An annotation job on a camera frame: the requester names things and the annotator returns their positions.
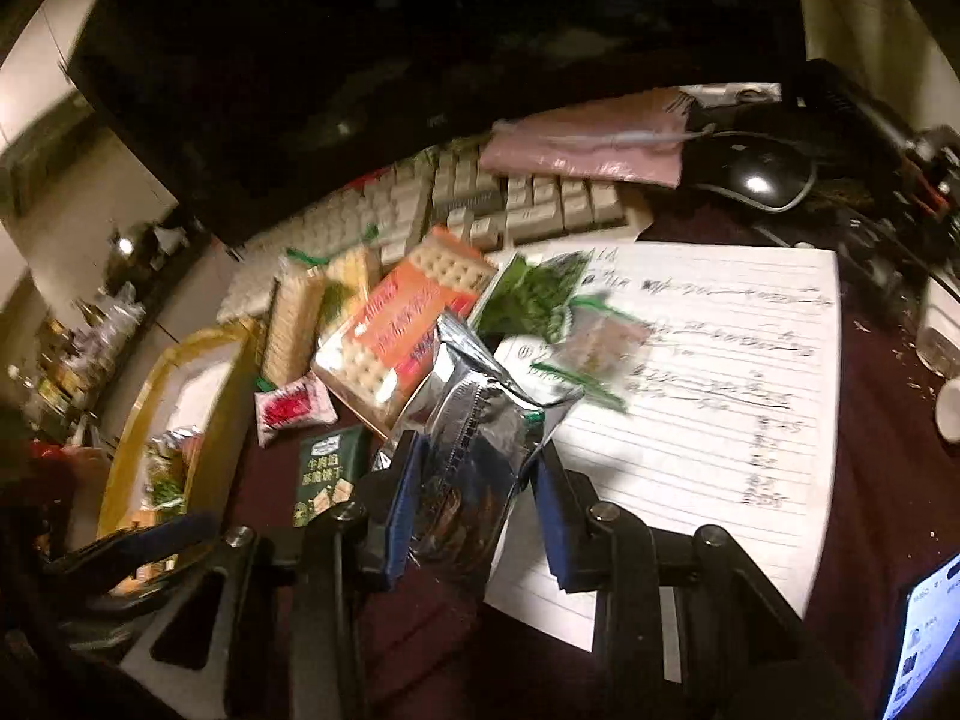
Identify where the white lined notebook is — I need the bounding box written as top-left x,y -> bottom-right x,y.
484,238 -> 842,653

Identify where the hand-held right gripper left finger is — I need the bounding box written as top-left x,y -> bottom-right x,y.
120,431 -> 428,720

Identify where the black computer mouse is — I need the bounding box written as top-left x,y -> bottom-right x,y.
688,131 -> 820,212

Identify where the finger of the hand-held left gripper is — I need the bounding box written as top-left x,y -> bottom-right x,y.
41,510 -> 222,601

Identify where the silver foil snack packet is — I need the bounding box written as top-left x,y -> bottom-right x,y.
371,307 -> 586,601

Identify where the black computer monitor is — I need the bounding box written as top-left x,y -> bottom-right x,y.
66,0 -> 815,250

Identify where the smartphone with lit screen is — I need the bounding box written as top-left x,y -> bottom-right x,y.
879,551 -> 960,720

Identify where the gold cardboard box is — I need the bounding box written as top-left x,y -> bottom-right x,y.
96,321 -> 262,586

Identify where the white cup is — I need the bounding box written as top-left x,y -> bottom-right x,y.
932,377 -> 960,445

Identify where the white plastic container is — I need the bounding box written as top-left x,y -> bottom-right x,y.
913,276 -> 960,377

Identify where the orange soda cracker packet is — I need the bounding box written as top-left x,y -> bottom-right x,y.
311,223 -> 500,440

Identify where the black desk gadget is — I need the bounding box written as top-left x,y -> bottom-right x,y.
787,56 -> 960,256

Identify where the small green-trimmed snack packet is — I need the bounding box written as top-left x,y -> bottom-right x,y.
529,294 -> 655,413

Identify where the dark green biscuit packet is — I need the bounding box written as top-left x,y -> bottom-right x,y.
291,424 -> 372,530

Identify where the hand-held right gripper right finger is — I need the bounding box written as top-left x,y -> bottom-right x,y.
525,441 -> 833,720

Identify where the green leafy print packet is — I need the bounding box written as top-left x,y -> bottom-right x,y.
474,249 -> 593,350

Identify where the pink cloth pouch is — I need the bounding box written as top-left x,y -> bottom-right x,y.
478,88 -> 692,190

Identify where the white computer keyboard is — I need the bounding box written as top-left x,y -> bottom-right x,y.
216,141 -> 635,325

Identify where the steel wok with lid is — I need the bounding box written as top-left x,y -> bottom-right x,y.
105,221 -> 190,287

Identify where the green pea snack packet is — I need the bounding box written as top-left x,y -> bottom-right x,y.
146,465 -> 190,515

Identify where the small red white packet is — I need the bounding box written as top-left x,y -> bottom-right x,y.
253,371 -> 337,449

